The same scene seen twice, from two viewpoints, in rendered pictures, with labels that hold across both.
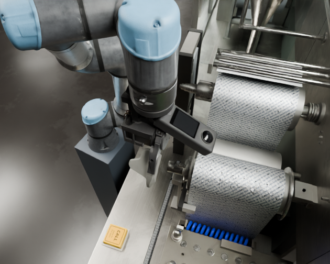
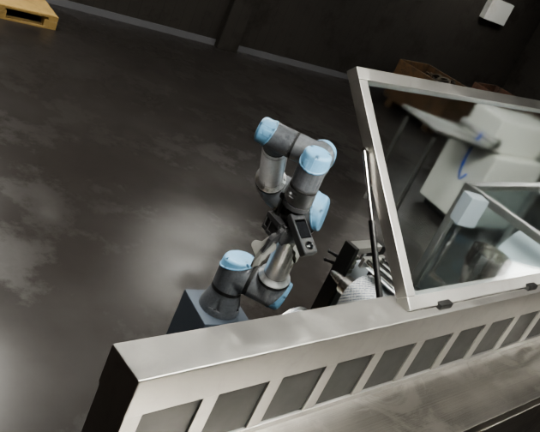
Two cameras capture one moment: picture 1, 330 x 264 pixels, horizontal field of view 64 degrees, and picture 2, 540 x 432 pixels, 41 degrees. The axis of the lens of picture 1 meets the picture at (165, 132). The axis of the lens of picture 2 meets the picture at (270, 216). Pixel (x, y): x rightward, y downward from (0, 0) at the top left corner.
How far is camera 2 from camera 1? 1.50 m
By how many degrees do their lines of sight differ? 32
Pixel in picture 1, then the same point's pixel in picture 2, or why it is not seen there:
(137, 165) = (256, 245)
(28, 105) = (135, 264)
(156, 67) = (305, 176)
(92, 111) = (237, 257)
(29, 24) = (268, 132)
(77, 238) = not seen: outside the picture
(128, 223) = not seen: hidden behind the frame
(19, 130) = (99, 279)
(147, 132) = (279, 222)
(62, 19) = (283, 139)
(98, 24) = (297, 151)
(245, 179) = not seen: hidden behind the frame
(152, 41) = (310, 162)
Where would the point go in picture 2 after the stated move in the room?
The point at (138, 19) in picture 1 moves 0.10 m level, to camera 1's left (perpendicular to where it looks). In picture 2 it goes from (310, 152) to (279, 132)
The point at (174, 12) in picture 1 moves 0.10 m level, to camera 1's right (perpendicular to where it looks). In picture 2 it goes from (326, 159) to (359, 179)
